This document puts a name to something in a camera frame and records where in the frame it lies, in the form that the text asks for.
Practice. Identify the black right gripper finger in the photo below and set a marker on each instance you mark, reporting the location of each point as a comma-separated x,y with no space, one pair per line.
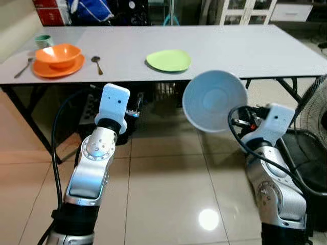
239,123

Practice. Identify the white bowl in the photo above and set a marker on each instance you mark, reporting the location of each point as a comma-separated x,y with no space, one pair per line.
209,99

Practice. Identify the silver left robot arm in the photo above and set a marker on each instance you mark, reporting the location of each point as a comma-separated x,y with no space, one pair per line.
89,176

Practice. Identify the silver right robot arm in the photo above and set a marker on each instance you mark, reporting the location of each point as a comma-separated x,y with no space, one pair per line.
276,189

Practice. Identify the black floor fan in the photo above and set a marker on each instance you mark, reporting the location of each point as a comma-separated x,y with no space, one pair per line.
311,107

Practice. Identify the green plate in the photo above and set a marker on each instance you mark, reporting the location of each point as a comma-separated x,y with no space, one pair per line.
168,60

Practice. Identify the bronze metal spoon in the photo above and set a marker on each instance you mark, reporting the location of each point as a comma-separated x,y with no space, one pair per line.
95,59

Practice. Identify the orange plate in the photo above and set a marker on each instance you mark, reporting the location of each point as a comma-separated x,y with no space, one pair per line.
51,71

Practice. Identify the black shelf unit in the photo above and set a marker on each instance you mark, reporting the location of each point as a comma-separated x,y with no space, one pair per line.
133,13

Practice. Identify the orange bowl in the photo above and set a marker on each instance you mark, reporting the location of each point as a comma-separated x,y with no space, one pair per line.
57,52

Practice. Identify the blue bag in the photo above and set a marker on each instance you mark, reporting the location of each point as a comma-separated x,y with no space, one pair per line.
89,10

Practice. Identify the white drawer box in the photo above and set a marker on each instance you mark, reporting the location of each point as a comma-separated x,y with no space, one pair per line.
291,13

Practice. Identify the white glass door cabinet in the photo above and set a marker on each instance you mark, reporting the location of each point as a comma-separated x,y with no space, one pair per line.
245,7

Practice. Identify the green mug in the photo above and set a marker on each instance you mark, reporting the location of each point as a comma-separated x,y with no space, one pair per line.
43,40

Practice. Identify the silver metal spoon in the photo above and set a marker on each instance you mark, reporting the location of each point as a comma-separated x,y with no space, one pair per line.
23,68

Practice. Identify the red box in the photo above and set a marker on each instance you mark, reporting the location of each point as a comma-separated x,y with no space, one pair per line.
51,13

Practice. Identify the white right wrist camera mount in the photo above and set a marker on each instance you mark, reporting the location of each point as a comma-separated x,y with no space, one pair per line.
276,122

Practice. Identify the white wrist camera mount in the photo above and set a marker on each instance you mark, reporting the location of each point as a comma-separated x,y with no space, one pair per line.
276,122
113,104

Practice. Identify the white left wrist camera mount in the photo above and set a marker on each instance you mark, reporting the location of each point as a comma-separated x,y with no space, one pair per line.
113,104

